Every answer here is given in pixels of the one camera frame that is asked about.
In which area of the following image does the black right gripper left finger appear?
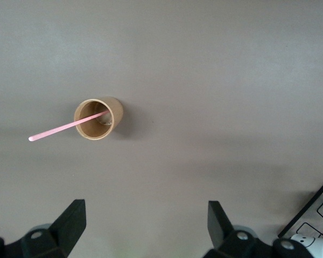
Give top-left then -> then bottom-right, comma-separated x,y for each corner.
0,198 -> 87,258

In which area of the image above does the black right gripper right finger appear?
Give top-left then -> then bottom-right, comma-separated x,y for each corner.
203,200 -> 306,258

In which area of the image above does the pink chopstick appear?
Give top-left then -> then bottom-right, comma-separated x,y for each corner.
28,109 -> 110,142

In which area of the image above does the black cup rack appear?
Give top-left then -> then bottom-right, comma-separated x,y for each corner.
278,181 -> 323,240

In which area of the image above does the white cup with smiley face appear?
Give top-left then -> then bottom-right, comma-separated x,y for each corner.
290,233 -> 323,258

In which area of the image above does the brown cylindrical cup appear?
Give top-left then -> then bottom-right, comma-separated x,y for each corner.
74,96 -> 124,141

